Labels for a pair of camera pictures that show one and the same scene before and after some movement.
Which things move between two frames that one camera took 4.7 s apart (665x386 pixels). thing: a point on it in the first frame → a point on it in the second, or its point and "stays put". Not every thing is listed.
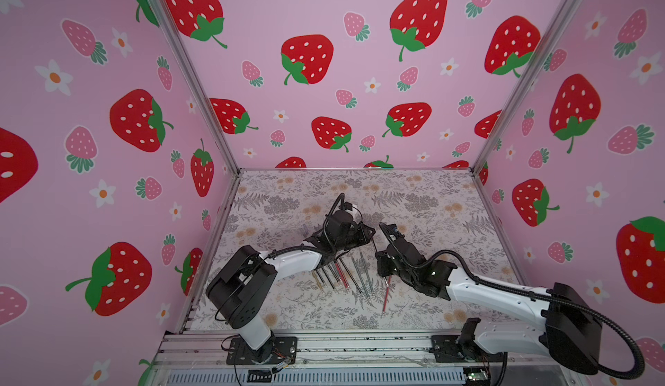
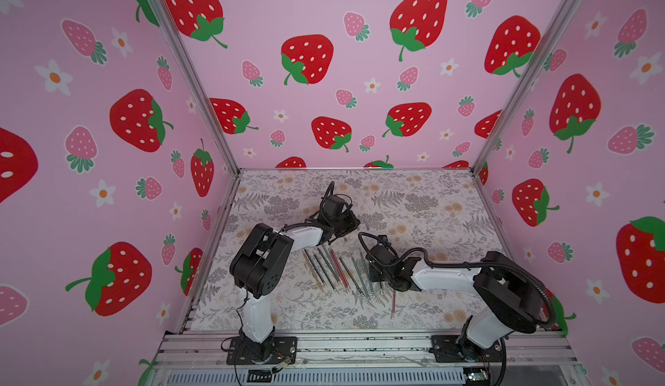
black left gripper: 365,236 → 351,224
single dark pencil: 317,279 stays put
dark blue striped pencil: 327,277 stays put
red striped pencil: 346,286 stays put
